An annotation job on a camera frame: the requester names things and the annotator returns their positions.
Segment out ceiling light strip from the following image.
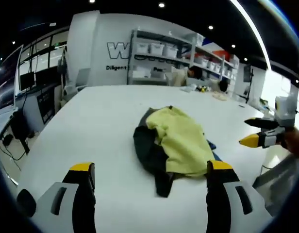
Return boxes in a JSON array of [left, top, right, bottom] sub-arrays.
[[230, 0, 272, 71]]

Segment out side desk with black legs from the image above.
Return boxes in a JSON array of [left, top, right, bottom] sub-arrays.
[[0, 106, 31, 156]]

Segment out grey metal shelving unit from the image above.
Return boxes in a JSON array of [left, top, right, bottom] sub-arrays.
[[129, 28, 239, 86]]

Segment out person's left hand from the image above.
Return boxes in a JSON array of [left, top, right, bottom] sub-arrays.
[[17, 188, 37, 218]]

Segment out round ceiling spotlights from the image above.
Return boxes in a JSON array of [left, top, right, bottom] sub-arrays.
[[11, 0, 249, 61]]

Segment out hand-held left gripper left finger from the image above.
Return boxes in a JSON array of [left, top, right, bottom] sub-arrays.
[[35, 162, 97, 233]]

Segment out row of white storage bins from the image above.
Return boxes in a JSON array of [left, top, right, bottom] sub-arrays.
[[136, 41, 237, 79]]

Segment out large framed display screen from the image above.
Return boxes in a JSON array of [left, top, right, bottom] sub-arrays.
[[0, 44, 24, 112]]

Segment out light grey chair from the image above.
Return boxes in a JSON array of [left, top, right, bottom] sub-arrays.
[[76, 67, 91, 88]]

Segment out grey counter cabinet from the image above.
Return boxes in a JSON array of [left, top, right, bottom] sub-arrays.
[[35, 86, 56, 125]]

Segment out grey mesh chair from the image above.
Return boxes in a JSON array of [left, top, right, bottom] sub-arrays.
[[251, 152, 299, 218]]

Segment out white cloth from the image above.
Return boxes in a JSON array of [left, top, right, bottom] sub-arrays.
[[180, 84, 197, 93]]

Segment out black computer monitor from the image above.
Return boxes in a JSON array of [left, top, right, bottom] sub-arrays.
[[34, 68, 55, 87], [19, 72, 35, 91]]

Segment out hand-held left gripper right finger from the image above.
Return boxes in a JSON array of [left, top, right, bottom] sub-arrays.
[[205, 159, 274, 233]]

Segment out black monitor on stand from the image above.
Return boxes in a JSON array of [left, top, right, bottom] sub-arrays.
[[239, 63, 254, 104]]

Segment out yellow-green garment with dark sleeves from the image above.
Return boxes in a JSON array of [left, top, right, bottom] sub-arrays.
[[133, 105, 224, 199]]

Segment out tall white stand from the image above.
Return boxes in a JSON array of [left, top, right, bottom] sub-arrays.
[[57, 46, 69, 98]]

